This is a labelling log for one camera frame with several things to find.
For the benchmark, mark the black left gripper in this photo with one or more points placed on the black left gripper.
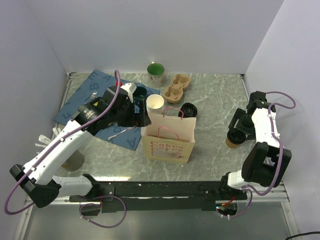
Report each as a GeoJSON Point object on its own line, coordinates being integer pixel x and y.
{"type": "Point", "coordinates": [137, 119]}

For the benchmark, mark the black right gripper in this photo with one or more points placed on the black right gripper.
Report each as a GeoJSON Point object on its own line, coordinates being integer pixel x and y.
{"type": "Point", "coordinates": [239, 114]}

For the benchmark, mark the black cup lid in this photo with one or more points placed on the black cup lid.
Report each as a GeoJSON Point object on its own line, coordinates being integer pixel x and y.
{"type": "Point", "coordinates": [235, 136]}

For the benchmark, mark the cream cakes paper bag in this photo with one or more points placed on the cream cakes paper bag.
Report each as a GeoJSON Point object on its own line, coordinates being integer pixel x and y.
{"type": "Point", "coordinates": [169, 138]}

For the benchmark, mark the brown pulp cup carrier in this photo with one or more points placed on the brown pulp cup carrier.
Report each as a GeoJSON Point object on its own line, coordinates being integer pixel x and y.
{"type": "Point", "coordinates": [174, 92]}

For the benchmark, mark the brown paper coffee cup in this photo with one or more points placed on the brown paper coffee cup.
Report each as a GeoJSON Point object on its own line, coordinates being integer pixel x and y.
{"type": "Point", "coordinates": [230, 144]}

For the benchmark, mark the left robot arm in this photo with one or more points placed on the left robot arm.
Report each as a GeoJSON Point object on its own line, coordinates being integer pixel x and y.
{"type": "Point", "coordinates": [37, 177]}

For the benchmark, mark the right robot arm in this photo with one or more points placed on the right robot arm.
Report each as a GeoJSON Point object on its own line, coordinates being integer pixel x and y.
{"type": "Point", "coordinates": [267, 162]}

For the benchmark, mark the blue letter-print cloth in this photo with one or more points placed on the blue letter-print cloth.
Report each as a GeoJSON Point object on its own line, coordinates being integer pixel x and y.
{"type": "Point", "coordinates": [98, 81]}

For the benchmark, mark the silver spoon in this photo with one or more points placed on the silver spoon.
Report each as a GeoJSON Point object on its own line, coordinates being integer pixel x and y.
{"type": "Point", "coordinates": [115, 135]}

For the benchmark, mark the stack of paper cups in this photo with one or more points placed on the stack of paper cups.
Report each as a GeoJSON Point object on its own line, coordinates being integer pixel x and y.
{"type": "Point", "coordinates": [155, 104]}

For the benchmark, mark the dark green mug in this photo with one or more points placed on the dark green mug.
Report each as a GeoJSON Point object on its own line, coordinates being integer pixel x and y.
{"type": "Point", "coordinates": [140, 92]}

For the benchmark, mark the silver fork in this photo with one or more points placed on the silver fork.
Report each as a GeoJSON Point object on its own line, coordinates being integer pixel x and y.
{"type": "Point", "coordinates": [93, 95]}

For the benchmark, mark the white floral mug green inside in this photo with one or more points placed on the white floral mug green inside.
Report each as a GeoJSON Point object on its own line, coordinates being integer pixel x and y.
{"type": "Point", "coordinates": [156, 72]}

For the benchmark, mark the stack of black lids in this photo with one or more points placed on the stack of black lids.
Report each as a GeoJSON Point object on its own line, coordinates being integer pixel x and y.
{"type": "Point", "coordinates": [189, 110]}

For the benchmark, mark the grey cup of straws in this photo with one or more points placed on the grey cup of straws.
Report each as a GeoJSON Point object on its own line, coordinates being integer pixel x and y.
{"type": "Point", "coordinates": [74, 162]}

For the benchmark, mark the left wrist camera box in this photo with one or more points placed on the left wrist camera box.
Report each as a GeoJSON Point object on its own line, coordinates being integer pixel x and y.
{"type": "Point", "coordinates": [130, 88]}

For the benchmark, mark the aluminium frame rail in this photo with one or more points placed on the aluminium frame rail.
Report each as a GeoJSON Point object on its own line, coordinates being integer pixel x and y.
{"type": "Point", "coordinates": [276, 194]}

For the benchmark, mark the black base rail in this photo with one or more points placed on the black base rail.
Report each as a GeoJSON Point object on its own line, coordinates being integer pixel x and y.
{"type": "Point", "coordinates": [159, 195]}

